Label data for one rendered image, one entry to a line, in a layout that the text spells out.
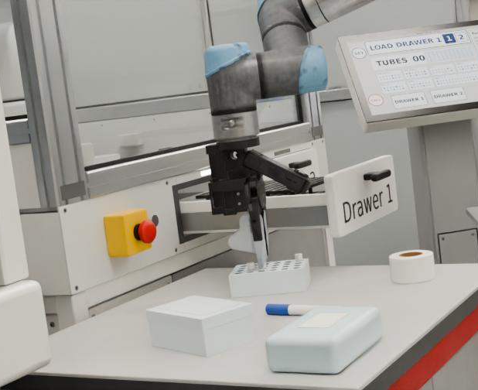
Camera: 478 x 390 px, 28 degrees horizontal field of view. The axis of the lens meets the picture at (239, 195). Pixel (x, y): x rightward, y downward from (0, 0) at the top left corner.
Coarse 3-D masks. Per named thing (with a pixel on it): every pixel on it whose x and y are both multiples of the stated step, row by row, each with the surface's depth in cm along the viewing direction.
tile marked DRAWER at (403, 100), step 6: (390, 96) 259; (396, 96) 259; (402, 96) 260; (408, 96) 260; (414, 96) 260; (420, 96) 260; (396, 102) 258; (402, 102) 258; (408, 102) 258; (414, 102) 258; (420, 102) 258; (426, 102) 259; (396, 108) 257
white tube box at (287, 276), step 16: (240, 272) 159; (256, 272) 157; (272, 272) 156; (288, 272) 156; (304, 272) 156; (240, 288) 157; (256, 288) 157; (272, 288) 157; (288, 288) 156; (304, 288) 156
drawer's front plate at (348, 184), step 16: (368, 160) 184; (384, 160) 187; (336, 176) 168; (352, 176) 173; (336, 192) 167; (352, 192) 173; (368, 192) 180; (384, 192) 186; (336, 208) 167; (352, 208) 173; (368, 208) 179; (384, 208) 186; (336, 224) 167; (352, 224) 172
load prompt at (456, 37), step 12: (408, 36) 272; (420, 36) 272; (432, 36) 272; (444, 36) 272; (456, 36) 273; (468, 36) 273; (372, 48) 269; (384, 48) 269; (396, 48) 269; (408, 48) 269; (420, 48) 270
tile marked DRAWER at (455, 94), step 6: (432, 90) 261; (438, 90) 261; (444, 90) 261; (450, 90) 261; (456, 90) 261; (462, 90) 262; (432, 96) 260; (438, 96) 260; (444, 96) 260; (450, 96) 260; (456, 96) 260; (462, 96) 260; (438, 102) 259; (444, 102) 259
